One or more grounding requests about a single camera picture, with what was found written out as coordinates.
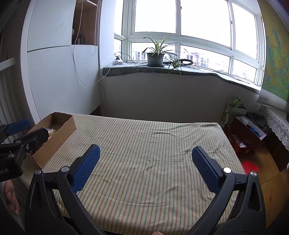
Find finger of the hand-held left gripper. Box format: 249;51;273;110
0;119;31;145
0;128;49;163

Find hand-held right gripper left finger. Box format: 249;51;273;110
24;144;101;235

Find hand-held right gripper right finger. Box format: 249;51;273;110
191;146;266;235

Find brown cardboard box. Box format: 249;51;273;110
25;112;77;169

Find person's left hand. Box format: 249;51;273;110
3;181;21;215

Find white radiator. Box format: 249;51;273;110
0;68;34;127

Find red paper sheet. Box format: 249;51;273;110
243;160;260;173

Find green gift bag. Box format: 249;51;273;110
220;97;247;127

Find white wardrobe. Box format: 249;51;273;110
20;0;104;122

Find white lace cloth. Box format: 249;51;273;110
257;99;289;151

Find small spider plant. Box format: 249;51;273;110
168;57;184;75

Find potted spider plant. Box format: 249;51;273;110
142;32;179;68

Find wooden shelf niche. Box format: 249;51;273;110
72;0;100;46

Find white framed window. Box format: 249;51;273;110
114;0;266;85

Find white hanging cable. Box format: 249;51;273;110
73;0;111;87

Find black ring light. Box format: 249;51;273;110
163;59;194;68

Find black cables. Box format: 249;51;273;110
114;52;148;66

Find wall map poster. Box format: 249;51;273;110
257;0;289;106

